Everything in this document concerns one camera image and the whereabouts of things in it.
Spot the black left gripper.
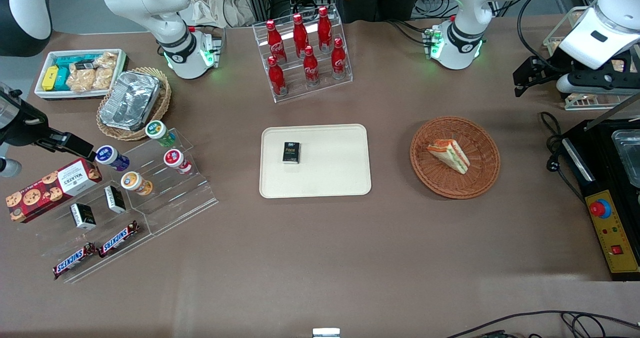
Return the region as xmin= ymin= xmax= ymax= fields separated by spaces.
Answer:
xmin=513 ymin=53 xmax=640 ymax=98

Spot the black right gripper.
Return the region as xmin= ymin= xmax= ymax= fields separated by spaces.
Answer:
xmin=0 ymin=84 xmax=97 ymax=162

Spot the triangle sandwich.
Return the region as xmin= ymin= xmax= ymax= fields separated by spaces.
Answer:
xmin=426 ymin=139 xmax=471 ymax=175

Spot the silver foil tray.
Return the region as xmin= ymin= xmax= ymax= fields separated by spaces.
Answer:
xmin=99 ymin=71 xmax=161 ymax=131

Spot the light tan wicker basket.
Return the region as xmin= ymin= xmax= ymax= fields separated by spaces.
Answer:
xmin=96 ymin=67 xmax=172 ymax=142

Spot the brown round wicker basket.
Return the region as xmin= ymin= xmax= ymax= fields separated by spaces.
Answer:
xmin=409 ymin=116 xmax=501 ymax=199

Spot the beige plastic tray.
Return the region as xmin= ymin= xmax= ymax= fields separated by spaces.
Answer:
xmin=259 ymin=124 xmax=372 ymax=199

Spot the red Walkers cookie box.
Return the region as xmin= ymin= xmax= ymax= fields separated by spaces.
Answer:
xmin=5 ymin=158 xmax=103 ymax=223

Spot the white plastic bin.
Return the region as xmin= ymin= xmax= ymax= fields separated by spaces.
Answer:
xmin=34 ymin=49 xmax=129 ymax=101

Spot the small black white box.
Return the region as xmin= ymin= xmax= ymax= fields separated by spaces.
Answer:
xmin=69 ymin=203 xmax=97 ymax=230
xmin=103 ymin=185 xmax=127 ymax=214

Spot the clear bag of crackers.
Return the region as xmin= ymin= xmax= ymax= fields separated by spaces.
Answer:
xmin=66 ymin=63 xmax=97 ymax=93
xmin=92 ymin=52 xmax=119 ymax=91

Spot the teal snack box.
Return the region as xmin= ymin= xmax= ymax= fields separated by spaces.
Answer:
xmin=54 ymin=54 xmax=103 ymax=69
xmin=52 ymin=67 xmax=72 ymax=91

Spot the orange cup blue lid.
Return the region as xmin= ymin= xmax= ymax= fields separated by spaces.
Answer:
xmin=120 ymin=171 xmax=154 ymax=196

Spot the yellow snack box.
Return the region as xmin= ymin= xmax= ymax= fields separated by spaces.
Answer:
xmin=41 ymin=66 xmax=60 ymax=92

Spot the green lid cup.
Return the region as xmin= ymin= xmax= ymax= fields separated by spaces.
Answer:
xmin=145 ymin=120 xmax=177 ymax=147

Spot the red lid cup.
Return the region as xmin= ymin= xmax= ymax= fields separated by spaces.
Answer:
xmin=163 ymin=149 xmax=192 ymax=174

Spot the white base connector block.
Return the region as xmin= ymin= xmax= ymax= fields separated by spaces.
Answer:
xmin=202 ymin=30 xmax=227 ymax=69
xmin=422 ymin=25 xmax=446 ymax=61

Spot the Snickers chocolate bar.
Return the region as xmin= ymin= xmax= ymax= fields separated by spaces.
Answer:
xmin=52 ymin=242 xmax=97 ymax=280
xmin=98 ymin=221 xmax=140 ymax=258

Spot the clear acrylic stepped display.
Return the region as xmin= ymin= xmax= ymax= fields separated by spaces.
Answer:
xmin=30 ymin=128 xmax=219 ymax=284

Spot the black sealing machine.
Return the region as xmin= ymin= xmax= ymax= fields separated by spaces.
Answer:
xmin=560 ymin=119 xmax=640 ymax=282

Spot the red emergency stop button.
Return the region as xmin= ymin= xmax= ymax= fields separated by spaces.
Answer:
xmin=589 ymin=199 xmax=612 ymax=219

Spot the person in dark clothes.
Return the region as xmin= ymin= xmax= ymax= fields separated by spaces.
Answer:
xmin=331 ymin=0 xmax=427 ymax=24

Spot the yellow control panel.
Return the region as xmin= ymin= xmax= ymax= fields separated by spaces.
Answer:
xmin=585 ymin=190 xmax=640 ymax=274

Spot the red cola bottle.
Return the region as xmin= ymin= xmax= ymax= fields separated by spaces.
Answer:
xmin=303 ymin=46 xmax=320 ymax=87
xmin=292 ymin=14 xmax=310 ymax=58
xmin=317 ymin=6 xmax=334 ymax=53
xmin=267 ymin=56 xmax=287 ymax=97
xmin=265 ymin=20 xmax=287 ymax=64
xmin=331 ymin=38 xmax=348 ymax=80

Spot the crumpled beige cloth bag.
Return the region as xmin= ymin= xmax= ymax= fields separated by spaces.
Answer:
xmin=190 ymin=0 xmax=257 ymax=28

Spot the clear acrylic bottle rack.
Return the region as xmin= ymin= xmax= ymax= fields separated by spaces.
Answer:
xmin=252 ymin=4 xmax=354 ymax=103

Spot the small black box gold print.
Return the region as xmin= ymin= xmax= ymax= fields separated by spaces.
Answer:
xmin=282 ymin=141 xmax=301 ymax=164

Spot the white wire snack rack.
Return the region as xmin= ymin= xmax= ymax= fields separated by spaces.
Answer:
xmin=542 ymin=5 xmax=640 ymax=111

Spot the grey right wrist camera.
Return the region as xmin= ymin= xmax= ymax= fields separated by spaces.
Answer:
xmin=0 ymin=157 xmax=23 ymax=178

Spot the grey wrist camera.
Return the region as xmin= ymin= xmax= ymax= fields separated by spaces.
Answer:
xmin=556 ymin=71 xmax=640 ymax=97
xmin=0 ymin=157 xmax=23 ymax=178

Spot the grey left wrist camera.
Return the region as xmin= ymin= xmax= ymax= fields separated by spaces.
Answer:
xmin=556 ymin=71 xmax=640 ymax=97

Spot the black power cable with plug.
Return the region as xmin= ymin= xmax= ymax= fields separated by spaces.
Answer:
xmin=539 ymin=111 xmax=587 ymax=204

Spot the black cable along table edge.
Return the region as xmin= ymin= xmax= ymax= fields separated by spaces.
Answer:
xmin=445 ymin=310 xmax=640 ymax=338

